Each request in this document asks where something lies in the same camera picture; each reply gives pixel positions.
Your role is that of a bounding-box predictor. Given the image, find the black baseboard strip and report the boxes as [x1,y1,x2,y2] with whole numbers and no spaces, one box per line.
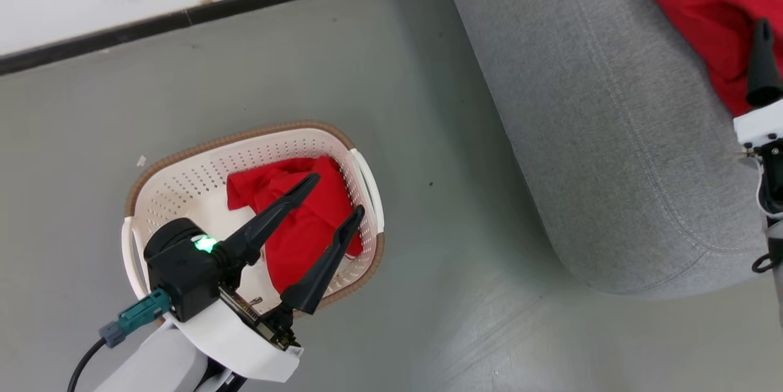
[0,0,445,76]

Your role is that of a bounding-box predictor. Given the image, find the cream perforated laundry basket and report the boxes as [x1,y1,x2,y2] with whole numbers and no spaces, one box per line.
[121,121,386,319]

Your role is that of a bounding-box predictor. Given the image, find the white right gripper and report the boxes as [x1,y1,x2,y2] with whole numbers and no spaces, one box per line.
[733,18,783,216]

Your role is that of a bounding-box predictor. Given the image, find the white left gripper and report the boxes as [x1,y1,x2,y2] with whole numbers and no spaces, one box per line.
[164,173,366,383]

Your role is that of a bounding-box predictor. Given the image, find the red cloth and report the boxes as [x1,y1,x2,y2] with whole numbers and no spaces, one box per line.
[226,155,365,295]
[641,0,783,117]

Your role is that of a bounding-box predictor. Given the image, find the thin black cable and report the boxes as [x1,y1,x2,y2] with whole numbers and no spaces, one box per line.
[66,338,108,392]

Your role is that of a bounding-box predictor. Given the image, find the teal cable connector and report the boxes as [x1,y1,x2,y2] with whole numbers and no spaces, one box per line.
[99,288,172,349]

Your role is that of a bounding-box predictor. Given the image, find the grey fabric sofa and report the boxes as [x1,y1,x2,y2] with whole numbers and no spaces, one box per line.
[445,0,783,301]

